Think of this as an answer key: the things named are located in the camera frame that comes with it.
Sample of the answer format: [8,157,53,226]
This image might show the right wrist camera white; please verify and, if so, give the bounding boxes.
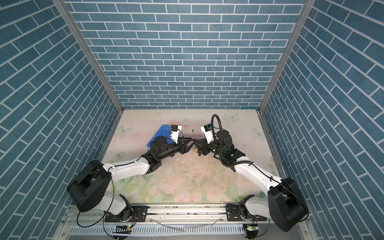
[201,124,214,144]

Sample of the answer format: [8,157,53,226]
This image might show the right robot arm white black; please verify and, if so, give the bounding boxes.
[196,126,309,232]

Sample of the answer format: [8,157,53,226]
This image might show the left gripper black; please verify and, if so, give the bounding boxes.
[157,136,196,162]

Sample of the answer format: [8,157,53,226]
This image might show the left corner aluminium post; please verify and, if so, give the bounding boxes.
[51,0,124,113]

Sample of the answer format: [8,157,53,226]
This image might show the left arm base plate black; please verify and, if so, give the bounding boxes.
[104,206,148,224]

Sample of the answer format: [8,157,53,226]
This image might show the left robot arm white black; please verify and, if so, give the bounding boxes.
[67,136,197,216]

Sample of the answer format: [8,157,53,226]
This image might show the blue plastic bin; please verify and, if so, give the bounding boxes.
[147,125,175,150]

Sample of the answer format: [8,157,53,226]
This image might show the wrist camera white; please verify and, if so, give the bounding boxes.
[170,125,182,144]
[201,124,214,144]

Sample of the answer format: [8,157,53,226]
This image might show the right corner aluminium post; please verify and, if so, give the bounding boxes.
[258,0,318,113]

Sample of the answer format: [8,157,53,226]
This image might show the yellow black handled screwdriver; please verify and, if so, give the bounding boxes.
[192,129,202,157]

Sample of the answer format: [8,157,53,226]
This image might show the corner aluminium post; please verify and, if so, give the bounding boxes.
[258,0,318,113]
[51,0,124,113]

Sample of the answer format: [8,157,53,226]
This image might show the aluminium mounting rail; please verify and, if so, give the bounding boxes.
[61,203,310,226]

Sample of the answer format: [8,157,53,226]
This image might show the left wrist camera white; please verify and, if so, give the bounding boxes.
[170,125,182,144]

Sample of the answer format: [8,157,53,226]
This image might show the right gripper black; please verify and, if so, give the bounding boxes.
[194,137,226,157]

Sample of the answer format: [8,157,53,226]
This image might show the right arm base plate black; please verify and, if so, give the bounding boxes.
[225,204,268,222]

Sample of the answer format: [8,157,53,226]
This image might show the white slotted cable duct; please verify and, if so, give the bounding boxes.
[68,224,245,237]

